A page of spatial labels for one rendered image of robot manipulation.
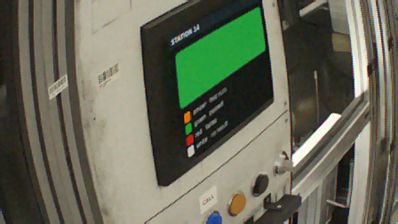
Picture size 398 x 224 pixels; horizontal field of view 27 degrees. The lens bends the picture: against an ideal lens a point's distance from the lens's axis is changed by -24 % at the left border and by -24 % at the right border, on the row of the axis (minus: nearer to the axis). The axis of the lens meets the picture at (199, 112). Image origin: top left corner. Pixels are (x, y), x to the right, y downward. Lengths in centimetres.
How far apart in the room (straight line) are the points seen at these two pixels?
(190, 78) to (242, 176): 23
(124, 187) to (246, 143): 26
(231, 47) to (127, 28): 19
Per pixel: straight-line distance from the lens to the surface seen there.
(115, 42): 110
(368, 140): 189
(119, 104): 113
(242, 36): 127
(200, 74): 121
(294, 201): 147
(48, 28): 101
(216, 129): 126
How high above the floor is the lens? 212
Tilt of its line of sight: 25 degrees down
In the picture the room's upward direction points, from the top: 6 degrees counter-clockwise
